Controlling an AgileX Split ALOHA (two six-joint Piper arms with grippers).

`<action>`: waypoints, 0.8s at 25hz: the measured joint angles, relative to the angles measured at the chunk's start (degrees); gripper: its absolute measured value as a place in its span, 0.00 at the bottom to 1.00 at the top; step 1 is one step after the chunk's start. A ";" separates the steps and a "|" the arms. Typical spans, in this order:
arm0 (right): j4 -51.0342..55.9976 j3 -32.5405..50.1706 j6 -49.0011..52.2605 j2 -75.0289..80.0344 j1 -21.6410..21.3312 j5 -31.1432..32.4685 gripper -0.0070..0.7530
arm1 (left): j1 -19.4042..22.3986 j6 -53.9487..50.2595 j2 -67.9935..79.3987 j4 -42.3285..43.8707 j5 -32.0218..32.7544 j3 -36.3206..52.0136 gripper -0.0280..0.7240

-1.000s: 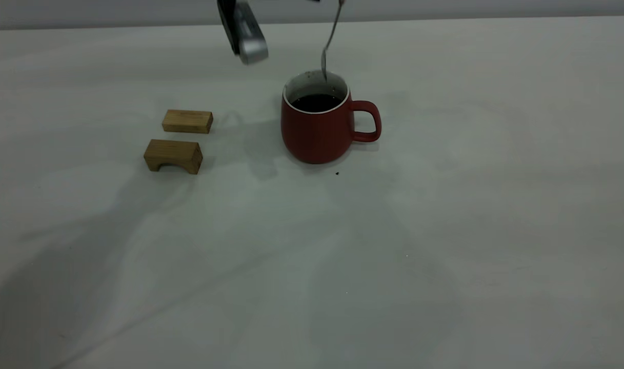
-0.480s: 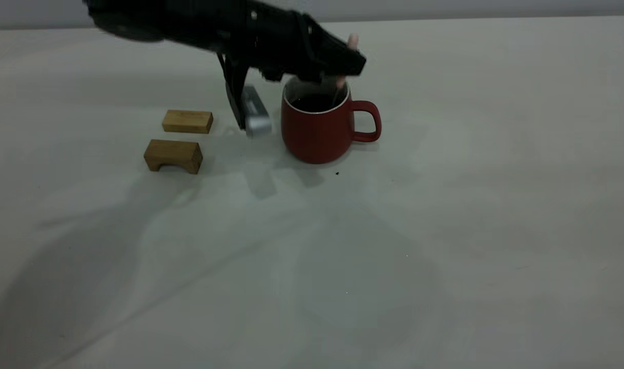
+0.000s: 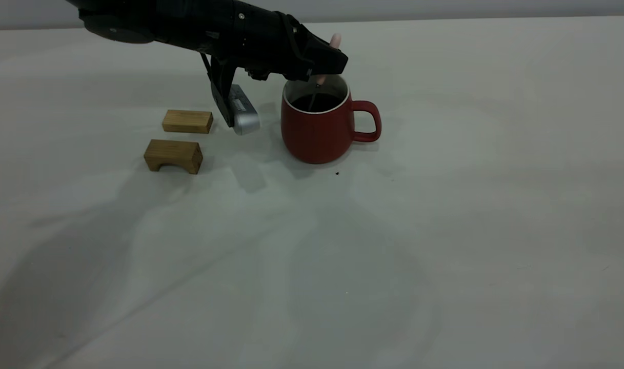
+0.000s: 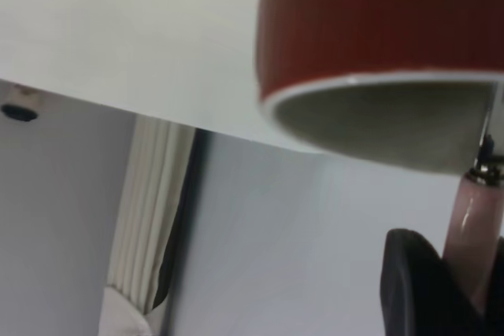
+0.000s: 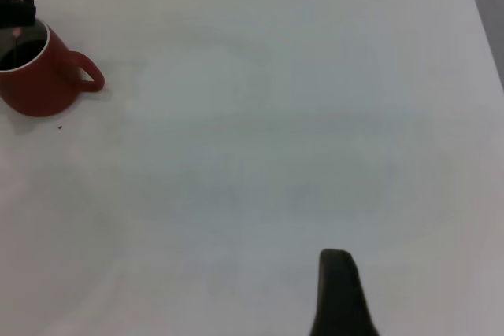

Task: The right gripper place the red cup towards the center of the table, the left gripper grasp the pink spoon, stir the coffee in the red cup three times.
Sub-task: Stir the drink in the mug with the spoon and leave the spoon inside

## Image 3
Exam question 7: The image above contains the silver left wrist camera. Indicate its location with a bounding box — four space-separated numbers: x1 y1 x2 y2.
202 51 261 136

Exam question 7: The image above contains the wooden block with arched notch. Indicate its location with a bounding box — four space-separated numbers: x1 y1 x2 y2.
144 139 204 175

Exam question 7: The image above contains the flat rectangular wooden block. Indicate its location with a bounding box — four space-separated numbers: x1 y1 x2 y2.
162 109 214 135

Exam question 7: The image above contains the grey spoon with pink handle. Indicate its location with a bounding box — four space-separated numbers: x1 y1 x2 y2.
308 33 343 111

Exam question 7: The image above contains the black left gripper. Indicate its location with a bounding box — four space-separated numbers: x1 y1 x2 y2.
230 2 350 81

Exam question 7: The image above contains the dark coffee liquid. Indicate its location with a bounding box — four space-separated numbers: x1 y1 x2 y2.
290 94 341 113

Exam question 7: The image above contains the red ceramic mug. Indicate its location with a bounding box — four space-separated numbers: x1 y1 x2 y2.
281 71 382 165

